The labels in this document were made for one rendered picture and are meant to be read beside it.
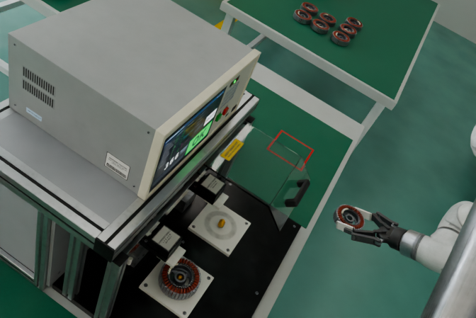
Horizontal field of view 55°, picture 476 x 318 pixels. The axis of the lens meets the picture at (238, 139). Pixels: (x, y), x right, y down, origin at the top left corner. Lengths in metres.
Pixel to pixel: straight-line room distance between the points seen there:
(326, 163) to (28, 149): 1.19
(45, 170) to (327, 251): 1.88
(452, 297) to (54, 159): 0.90
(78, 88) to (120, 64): 0.11
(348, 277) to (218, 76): 1.77
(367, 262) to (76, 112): 2.07
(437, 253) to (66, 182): 1.09
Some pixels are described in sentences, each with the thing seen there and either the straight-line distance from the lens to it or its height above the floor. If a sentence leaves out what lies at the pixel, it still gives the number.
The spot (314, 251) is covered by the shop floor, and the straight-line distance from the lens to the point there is 2.59.
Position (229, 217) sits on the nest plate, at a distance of 1.48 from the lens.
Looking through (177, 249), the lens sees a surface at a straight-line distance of 1.24.
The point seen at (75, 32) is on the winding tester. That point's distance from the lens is 1.07.
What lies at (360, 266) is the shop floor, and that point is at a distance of 2.70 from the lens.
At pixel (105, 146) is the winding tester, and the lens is 0.99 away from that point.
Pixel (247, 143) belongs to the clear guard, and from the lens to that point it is 1.30.
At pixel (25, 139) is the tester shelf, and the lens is 1.10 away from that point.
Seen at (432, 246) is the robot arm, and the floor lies 0.95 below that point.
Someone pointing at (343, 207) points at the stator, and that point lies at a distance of 1.72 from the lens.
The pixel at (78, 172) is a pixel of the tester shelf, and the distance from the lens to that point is 1.04.
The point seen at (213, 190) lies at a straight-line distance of 1.34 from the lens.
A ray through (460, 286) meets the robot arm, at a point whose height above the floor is 1.22.
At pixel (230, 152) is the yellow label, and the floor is 1.07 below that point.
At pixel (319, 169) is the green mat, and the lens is 1.84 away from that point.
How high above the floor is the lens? 1.91
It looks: 41 degrees down
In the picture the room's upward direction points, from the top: 25 degrees clockwise
